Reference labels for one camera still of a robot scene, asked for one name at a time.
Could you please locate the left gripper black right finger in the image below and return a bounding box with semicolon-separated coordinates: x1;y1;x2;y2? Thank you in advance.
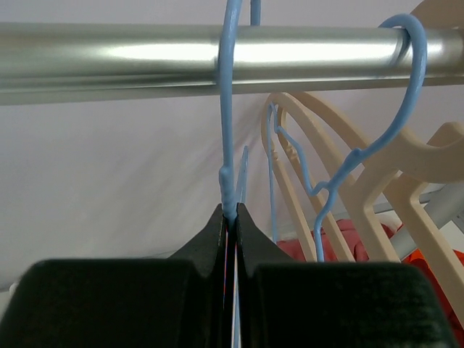
236;204;457;347

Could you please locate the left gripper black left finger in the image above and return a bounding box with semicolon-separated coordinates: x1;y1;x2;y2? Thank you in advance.
1;207;227;347

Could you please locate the pink t shirt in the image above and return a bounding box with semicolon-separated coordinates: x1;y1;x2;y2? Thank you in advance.
275;219;403;262

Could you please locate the blue hanger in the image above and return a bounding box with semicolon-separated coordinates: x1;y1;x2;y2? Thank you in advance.
266;13;428;264
217;1;249;347

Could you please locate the orange t shirt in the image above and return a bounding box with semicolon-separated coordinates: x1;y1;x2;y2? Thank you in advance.
403;244;463;328

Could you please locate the beige wooden hanger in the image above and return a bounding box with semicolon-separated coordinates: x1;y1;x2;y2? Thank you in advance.
261;92;399;262
362;0;464;320

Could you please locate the metal clothes rack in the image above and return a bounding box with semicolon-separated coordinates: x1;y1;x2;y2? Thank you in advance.
0;21;464;262

